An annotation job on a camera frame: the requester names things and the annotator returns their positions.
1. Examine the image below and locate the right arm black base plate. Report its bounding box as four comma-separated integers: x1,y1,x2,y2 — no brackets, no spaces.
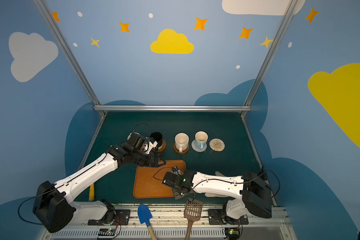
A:
208,209,249,226

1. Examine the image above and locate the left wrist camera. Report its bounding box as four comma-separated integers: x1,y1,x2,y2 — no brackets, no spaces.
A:
126,133,158,155

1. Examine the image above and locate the left aluminium frame post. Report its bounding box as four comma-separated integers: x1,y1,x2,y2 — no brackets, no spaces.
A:
33,0,101,106

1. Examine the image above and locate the right green circuit board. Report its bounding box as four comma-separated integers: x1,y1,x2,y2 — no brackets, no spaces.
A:
224,228,240,240

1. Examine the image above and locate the right aluminium frame post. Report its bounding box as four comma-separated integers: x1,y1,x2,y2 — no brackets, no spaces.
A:
241,0,299,120

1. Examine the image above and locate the white knitted work glove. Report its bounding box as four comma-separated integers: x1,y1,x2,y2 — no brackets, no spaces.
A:
205,171,228,198

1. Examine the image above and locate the brown slotted spatula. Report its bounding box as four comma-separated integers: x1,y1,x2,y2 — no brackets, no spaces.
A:
184,199,203,240

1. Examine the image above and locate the grey white woven coaster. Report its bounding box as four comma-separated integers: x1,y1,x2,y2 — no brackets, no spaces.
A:
192,140,207,153

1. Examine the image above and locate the horizontal aluminium frame rail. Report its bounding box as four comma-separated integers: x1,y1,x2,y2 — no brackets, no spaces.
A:
94,105,251,112

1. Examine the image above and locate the yellow toy shovel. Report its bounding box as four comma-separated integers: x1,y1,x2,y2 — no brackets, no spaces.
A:
89,184,95,202

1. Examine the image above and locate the orange rectangular serving tray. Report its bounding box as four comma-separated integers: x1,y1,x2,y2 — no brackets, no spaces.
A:
133,160,186,199

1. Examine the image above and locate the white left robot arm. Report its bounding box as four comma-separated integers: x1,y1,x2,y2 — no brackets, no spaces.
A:
33,146,166,233

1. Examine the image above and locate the aluminium frame post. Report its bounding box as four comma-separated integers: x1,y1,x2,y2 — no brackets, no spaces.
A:
33,0,101,106
241,0,299,120

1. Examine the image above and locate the black mug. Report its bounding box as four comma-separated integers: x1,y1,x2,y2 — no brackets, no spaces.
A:
150,132,163,151

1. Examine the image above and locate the left green circuit board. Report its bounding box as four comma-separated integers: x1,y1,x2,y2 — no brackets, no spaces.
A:
97,228,116,240

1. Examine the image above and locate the front aluminium rail bed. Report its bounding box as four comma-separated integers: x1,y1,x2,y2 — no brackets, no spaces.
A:
38,204,297,240

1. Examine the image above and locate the beige spiral woven coaster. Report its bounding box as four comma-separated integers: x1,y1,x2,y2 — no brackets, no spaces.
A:
209,138,225,152

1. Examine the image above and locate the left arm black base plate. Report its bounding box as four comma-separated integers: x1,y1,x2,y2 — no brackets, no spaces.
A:
88,209,131,226

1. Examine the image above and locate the green circuit board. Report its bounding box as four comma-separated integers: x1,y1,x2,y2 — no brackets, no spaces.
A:
224,228,240,240
97,228,116,240

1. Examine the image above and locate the brown wooden round coaster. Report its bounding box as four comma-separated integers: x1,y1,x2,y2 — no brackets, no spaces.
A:
153,140,167,153

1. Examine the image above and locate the white light-blue mug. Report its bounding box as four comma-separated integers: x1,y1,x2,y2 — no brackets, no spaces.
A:
195,131,208,150

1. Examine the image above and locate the blue toy shovel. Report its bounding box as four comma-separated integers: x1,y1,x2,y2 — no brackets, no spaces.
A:
138,204,157,240

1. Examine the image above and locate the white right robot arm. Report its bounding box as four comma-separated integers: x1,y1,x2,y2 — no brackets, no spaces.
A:
162,171,272,219

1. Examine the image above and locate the white cream mug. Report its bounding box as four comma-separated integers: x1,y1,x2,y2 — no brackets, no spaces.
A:
175,133,189,152

